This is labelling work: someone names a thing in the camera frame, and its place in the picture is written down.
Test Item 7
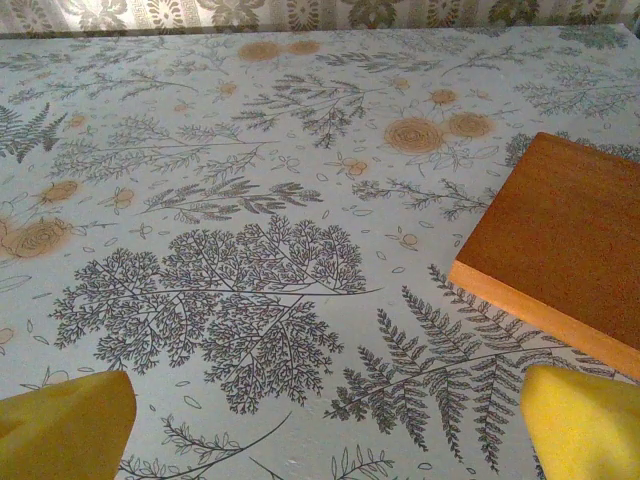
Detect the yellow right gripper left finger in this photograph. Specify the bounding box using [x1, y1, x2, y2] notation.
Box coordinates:
[0, 369, 138, 480]

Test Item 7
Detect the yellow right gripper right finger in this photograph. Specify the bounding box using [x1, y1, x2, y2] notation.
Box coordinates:
[519, 363, 640, 480]

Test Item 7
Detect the wooden base board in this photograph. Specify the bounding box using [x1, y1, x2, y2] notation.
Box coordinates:
[448, 131, 640, 381]

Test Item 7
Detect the floral patterned table cover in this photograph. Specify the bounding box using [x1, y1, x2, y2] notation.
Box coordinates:
[0, 23, 640, 480]

